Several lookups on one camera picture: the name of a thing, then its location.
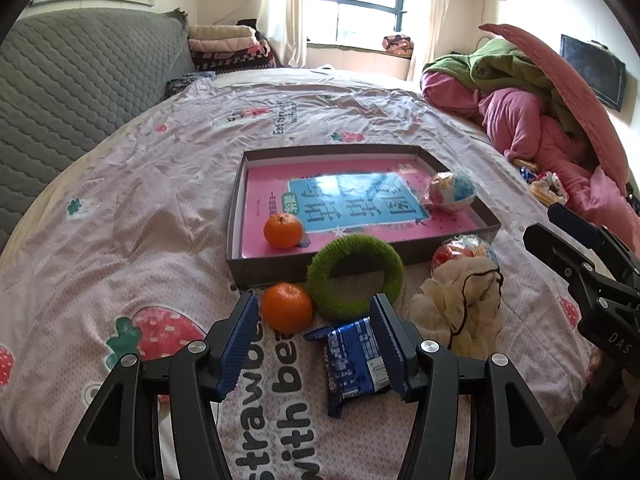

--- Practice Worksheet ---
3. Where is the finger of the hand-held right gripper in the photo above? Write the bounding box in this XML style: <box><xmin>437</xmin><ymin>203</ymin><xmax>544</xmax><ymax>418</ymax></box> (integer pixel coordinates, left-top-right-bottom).
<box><xmin>547</xmin><ymin>203</ymin><xmax>640</xmax><ymax>267</ymax></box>
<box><xmin>524</xmin><ymin>223</ymin><xmax>608</xmax><ymax>306</ymax></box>

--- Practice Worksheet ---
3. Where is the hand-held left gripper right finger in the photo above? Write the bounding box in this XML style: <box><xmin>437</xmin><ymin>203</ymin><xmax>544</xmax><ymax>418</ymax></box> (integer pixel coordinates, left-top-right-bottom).
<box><xmin>369</xmin><ymin>294</ymin><xmax>576</xmax><ymax>480</ymax></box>

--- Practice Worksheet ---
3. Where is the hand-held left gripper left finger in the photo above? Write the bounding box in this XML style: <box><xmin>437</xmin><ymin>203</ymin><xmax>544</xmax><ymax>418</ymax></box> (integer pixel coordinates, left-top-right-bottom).
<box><xmin>55</xmin><ymin>290</ymin><xmax>261</xmax><ymax>480</ymax></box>

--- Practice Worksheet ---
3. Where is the cream mesh cloth black cord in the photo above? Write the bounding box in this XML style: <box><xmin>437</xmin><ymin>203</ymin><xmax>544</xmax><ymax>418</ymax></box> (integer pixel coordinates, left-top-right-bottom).
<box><xmin>410</xmin><ymin>255</ymin><xmax>506</xmax><ymax>361</ymax></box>

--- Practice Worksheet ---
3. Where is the green fuzzy ring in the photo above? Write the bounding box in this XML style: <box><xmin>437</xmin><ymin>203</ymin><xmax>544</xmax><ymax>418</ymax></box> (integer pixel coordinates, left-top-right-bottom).
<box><xmin>306</xmin><ymin>234</ymin><xmax>405</xmax><ymax>322</ymax></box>

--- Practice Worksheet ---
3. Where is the shallow grey cardboard box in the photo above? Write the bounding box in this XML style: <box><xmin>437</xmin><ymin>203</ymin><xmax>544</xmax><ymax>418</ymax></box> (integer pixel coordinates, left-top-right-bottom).
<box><xmin>225</xmin><ymin>144</ymin><xmax>502</xmax><ymax>292</ymax></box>

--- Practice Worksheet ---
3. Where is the person's right forearm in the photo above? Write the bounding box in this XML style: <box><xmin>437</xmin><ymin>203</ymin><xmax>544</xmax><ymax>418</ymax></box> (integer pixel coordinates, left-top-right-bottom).
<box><xmin>557</xmin><ymin>385</ymin><xmax>640</xmax><ymax>480</ymax></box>

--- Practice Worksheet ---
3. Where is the person's right hand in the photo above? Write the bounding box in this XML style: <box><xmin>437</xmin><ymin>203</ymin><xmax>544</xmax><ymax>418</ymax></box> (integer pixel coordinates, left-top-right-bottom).
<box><xmin>584</xmin><ymin>352</ymin><xmax>605</xmax><ymax>387</ymax></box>

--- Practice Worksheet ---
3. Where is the clear snack bag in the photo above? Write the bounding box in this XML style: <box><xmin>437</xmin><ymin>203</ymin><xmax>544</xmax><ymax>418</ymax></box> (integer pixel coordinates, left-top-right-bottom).
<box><xmin>530</xmin><ymin>171</ymin><xmax>569</xmax><ymax>206</ymax></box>

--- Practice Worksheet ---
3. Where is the orange mandarin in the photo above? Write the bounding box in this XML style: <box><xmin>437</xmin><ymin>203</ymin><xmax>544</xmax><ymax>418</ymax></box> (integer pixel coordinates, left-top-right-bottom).
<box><xmin>263</xmin><ymin>212</ymin><xmax>305</xmax><ymax>250</ymax></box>
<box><xmin>261</xmin><ymin>282</ymin><xmax>315</xmax><ymax>333</ymax></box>

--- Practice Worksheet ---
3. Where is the plastic-wrapped toy egg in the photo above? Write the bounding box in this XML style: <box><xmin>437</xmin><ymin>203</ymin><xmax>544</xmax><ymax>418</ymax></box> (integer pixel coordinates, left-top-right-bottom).
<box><xmin>420</xmin><ymin>171</ymin><xmax>477</xmax><ymax>212</ymax></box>
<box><xmin>431</xmin><ymin>234</ymin><xmax>501</xmax><ymax>281</ymax></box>

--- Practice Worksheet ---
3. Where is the pink quilted mat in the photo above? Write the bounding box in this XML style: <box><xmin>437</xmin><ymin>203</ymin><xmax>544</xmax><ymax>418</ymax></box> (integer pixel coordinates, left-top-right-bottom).
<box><xmin>478</xmin><ymin>23</ymin><xmax>632</xmax><ymax>196</ymax></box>

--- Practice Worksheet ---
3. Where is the strawberry printed bed sheet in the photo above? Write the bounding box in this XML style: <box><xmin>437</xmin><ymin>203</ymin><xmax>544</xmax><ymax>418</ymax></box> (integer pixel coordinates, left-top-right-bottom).
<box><xmin>0</xmin><ymin>67</ymin><xmax>601</xmax><ymax>480</ymax></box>

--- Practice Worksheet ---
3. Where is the green blanket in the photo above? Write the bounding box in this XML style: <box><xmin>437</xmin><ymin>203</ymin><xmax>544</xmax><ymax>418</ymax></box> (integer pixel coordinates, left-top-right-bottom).
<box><xmin>422</xmin><ymin>39</ymin><xmax>593</xmax><ymax>135</ymax></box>

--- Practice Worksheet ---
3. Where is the cream curtain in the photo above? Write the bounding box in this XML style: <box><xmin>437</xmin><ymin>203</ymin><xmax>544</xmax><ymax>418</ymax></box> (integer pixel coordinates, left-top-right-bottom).
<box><xmin>255</xmin><ymin>0</ymin><xmax>342</xmax><ymax>68</ymax></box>
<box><xmin>412</xmin><ymin>0</ymin><xmax>482</xmax><ymax>81</ymax></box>

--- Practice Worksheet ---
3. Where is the floral bag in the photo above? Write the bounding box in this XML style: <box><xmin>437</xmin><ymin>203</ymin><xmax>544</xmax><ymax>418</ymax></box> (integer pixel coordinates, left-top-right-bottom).
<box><xmin>382</xmin><ymin>34</ymin><xmax>416</xmax><ymax>57</ymax></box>

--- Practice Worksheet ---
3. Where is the dark patterned cloth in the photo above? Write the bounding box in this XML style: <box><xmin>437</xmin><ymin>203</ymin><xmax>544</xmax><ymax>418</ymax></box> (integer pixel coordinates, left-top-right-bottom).
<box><xmin>165</xmin><ymin>72</ymin><xmax>217</xmax><ymax>97</ymax></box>

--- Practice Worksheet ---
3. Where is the folded dark checkered blanket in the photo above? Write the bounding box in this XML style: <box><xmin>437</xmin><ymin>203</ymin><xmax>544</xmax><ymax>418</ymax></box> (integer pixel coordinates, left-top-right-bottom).
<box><xmin>192</xmin><ymin>45</ymin><xmax>279</xmax><ymax>72</ymax></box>

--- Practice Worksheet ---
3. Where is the dark-framed window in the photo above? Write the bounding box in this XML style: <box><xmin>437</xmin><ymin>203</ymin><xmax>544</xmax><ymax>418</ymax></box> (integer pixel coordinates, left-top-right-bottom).
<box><xmin>307</xmin><ymin>0</ymin><xmax>436</xmax><ymax>52</ymax></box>

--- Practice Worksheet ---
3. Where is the folded pink blanket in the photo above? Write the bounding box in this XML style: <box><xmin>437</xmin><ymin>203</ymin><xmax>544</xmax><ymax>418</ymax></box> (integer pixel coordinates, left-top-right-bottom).
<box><xmin>188</xmin><ymin>36</ymin><xmax>262</xmax><ymax>54</ymax></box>

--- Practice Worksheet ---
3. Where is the grey quilted headboard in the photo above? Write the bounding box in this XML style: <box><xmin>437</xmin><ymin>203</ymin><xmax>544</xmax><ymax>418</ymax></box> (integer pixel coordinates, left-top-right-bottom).
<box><xmin>0</xmin><ymin>9</ymin><xmax>197</xmax><ymax>256</ymax></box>

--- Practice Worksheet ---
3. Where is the folded beige blanket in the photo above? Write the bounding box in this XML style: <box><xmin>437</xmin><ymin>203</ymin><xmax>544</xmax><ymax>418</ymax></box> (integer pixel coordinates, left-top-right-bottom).
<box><xmin>188</xmin><ymin>24</ymin><xmax>257</xmax><ymax>41</ymax></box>

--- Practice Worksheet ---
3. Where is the black wall television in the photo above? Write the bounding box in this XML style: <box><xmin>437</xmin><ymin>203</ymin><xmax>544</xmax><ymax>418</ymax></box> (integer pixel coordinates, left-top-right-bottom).
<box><xmin>559</xmin><ymin>34</ymin><xmax>628</xmax><ymax>113</ymax></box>

